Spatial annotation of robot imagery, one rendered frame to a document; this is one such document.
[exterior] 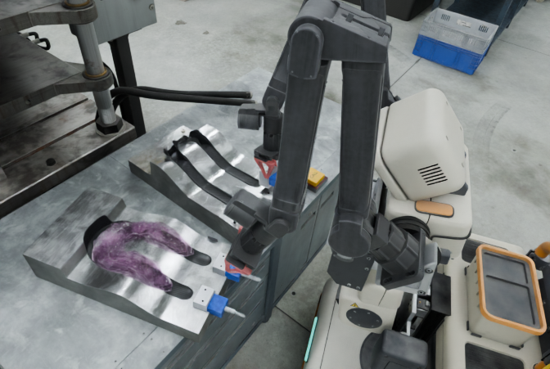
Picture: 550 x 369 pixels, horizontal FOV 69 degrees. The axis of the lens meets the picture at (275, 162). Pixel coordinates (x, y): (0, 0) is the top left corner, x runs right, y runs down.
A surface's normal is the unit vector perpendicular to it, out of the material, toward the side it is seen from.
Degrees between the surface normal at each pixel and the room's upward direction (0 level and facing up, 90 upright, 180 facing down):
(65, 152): 0
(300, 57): 89
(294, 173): 90
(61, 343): 0
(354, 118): 90
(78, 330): 0
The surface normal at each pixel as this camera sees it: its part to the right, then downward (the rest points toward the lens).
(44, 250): 0.07, -0.72
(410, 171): -0.30, 0.64
